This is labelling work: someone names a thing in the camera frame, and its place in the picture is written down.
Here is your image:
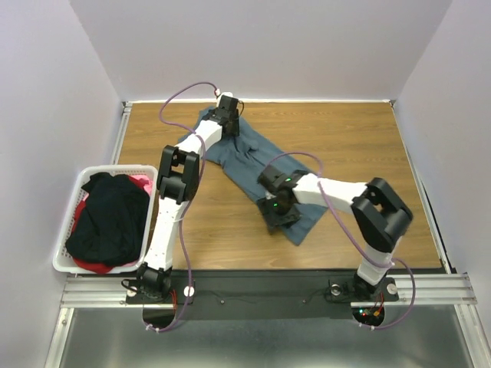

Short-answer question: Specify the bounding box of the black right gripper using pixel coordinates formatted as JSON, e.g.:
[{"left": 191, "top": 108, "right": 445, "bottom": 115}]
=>
[{"left": 255, "top": 194, "right": 301, "bottom": 235}]

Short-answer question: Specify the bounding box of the blue-grey t-shirt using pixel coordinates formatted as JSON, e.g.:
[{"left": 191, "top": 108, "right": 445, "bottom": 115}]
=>
[{"left": 178, "top": 105, "right": 329, "bottom": 246}]

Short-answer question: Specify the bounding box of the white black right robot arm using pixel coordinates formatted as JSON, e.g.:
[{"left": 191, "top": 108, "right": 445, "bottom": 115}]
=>
[{"left": 258, "top": 166, "right": 414, "bottom": 300}]

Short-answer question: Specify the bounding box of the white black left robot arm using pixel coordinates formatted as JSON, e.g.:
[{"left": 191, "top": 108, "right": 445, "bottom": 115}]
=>
[{"left": 137, "top": 107, "right": 239, "bottom": 302}]

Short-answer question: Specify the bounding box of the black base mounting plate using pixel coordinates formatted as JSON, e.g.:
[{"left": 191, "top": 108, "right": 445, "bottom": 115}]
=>
[{"left": 121, "top": 269, "right": 399, "bottom": 327}]

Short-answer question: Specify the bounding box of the black t-shirt in basket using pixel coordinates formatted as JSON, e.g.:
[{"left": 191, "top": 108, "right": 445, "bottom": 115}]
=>
[{"left": 65, "top": 172, "right": 150, "bottom": 267}]

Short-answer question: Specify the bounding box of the white plastic laundry basket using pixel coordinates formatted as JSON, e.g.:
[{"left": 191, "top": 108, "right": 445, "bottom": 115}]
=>
[{"left": 52, "top": 164, "right": 157, "bottom": 274}]

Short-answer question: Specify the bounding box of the red t-shirt in basket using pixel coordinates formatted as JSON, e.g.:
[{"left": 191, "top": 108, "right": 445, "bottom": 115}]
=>
[{"left": 72, "top": 202, "right": 141, "bottom": 274}]

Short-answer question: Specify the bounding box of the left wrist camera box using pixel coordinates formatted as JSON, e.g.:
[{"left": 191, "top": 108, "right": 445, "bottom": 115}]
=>
[{"left": 216, "top": 92, "right": 244, "bottom": 116}]

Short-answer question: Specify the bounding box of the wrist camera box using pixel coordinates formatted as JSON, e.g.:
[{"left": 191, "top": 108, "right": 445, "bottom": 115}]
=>
[
  {"left": 257, "top": 165, "right": 297, "bottom": 193},
  {"left": 216, "top": 92, "right": 244, "bottom": 116}
]

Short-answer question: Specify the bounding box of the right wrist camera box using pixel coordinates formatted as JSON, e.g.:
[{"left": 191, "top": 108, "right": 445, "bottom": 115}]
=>
[{"left": 257, "top": 165, "right": 297, "bottom": 193}]

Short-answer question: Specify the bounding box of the aluminium left side rail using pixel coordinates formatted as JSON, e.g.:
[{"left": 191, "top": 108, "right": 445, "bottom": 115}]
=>
[{"left": 110, "top": 101, "right": 133, "bottom": 165}]

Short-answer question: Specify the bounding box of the aluminium front frame rail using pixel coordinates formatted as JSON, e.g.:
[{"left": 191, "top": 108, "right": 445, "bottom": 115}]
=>
[{"left": 61, "top": 274, "right": 477, "bottom": 308}]

